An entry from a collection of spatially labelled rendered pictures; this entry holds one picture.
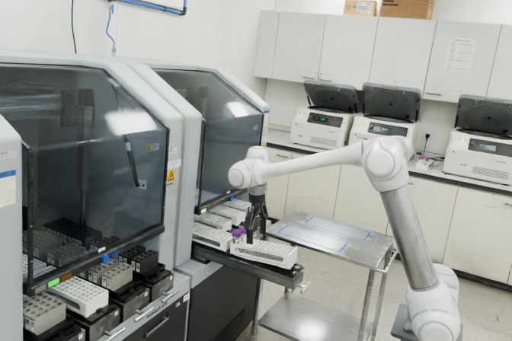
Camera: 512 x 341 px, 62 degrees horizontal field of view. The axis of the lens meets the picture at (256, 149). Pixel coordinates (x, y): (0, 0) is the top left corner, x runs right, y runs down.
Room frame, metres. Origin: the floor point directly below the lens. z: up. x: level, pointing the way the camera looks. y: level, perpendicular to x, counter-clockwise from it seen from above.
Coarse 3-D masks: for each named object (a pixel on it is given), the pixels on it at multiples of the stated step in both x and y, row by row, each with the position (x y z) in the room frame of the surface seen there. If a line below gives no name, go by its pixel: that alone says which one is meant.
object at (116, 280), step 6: (120, 270) 1.46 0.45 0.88; (126, 270) 1.47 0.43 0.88; (132, 270) 1.50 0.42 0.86; (108, 276) 1.41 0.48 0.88; (114, 276) 1.41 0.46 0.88; (120, 276) 1.44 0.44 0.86; (126, 276) 1.47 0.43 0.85; (132, 276) 1.50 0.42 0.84; (108, 282) 1.41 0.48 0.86; (114, 282) 1.42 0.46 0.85; (120, 282) 1.44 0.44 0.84; (126, 282) 1.47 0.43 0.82; (108, 288) 1.41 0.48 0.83; (114, 288) 1.42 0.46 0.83
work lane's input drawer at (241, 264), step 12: (192, 252) 1.90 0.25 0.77; (204, 252) 1.87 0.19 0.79; (216, 252) 1.85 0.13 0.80; (228, 252) 1.84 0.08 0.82; (228, 264) 1.81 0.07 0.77; (240, 264) 1.79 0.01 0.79; (252, 264) 1.77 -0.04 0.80; (264, 264) 1.79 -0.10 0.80; (264, 276) 1.73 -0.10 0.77; (276, 276) 1.71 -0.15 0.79; (288, 276) 1.70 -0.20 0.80; (300, 276) 1.76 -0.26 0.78
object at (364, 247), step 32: (288, 224) 2.26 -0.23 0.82; (320, 224) 2.32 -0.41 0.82; (352, 256) 1.94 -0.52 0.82; (384, 256) 2.01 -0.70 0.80; (288, 288) 2.49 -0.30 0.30; (384, 288) 2.23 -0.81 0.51; (256, 320) 2.12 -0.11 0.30; (288, 320) 2.17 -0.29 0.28; (320, 320) 2.21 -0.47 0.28; (352, 320) 2.24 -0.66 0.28
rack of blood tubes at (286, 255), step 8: (256, 240) 1.88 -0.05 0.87; (232, 248) 1.83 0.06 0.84; (248, 248) 1.79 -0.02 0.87; (256, 248) 1.78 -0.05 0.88; (264, 248) 1.78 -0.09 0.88; (272, 248) 1.79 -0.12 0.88; (280, 248) 1.79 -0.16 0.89; (288, 248) 1.79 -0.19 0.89; (296, 248) 1.79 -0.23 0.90; (240, 256) 1.81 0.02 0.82; (248, 256) 1.79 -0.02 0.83; (256, 256) 1.81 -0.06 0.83; (264, 256) 1.83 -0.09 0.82; (272, 256) 1.83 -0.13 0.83; (280, 256) 1.73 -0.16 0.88; (288, 256) 1.71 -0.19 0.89; (296, 256) 1.79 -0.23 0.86; (272, 264) 1.74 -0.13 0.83; (288, 264) 1.71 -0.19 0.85
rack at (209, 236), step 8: (200, 224) 2.02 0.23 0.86; (200, 232) 1.93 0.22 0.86; (208, 232) 1.93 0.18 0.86; (216, 232) 1.95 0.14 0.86; (224, 232) 1.95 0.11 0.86; (192, 240) 1.92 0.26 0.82; (200, 240) 1.96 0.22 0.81; (208, 240) 1.97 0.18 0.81; (216, 240) 1.87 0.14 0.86; (224, 240) 1.87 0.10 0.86; (224, 248) 1.85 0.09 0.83
